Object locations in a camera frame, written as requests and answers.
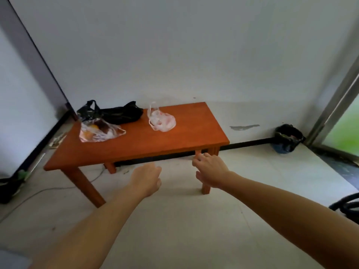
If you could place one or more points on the person's left hand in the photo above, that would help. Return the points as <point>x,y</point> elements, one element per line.
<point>147,180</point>

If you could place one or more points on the person's right hand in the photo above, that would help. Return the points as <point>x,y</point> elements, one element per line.
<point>213,170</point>

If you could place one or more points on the clear red-printed plastic bag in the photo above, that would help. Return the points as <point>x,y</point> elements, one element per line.
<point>162,123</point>

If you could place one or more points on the thin clear plastic bag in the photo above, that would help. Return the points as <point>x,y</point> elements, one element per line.
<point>112,131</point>

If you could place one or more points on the black plastic bag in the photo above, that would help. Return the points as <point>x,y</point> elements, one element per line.
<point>123,114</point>

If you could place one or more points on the person's left forearm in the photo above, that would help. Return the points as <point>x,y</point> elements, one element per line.
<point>92,232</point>

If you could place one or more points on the person's right forearm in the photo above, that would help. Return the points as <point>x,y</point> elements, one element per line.
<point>294,218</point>

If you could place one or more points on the orange wooden table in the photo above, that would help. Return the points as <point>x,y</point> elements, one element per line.
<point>190,131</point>

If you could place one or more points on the blue bin with black liner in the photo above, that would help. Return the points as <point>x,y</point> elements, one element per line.
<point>287,138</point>

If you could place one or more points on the beige flat debris piece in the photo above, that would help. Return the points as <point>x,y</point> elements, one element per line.
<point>57,140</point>

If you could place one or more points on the thin metal rod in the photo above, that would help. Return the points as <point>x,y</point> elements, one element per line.
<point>36,165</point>

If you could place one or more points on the green plastic scrap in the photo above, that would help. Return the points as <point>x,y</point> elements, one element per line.
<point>22,175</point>

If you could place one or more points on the frosted glass door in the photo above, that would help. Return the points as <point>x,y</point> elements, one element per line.
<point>346,131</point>

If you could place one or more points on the crumpled black bag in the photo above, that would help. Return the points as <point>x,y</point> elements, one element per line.
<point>8,190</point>

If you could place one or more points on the metal door frame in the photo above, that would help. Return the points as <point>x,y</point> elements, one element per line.
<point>331,109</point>

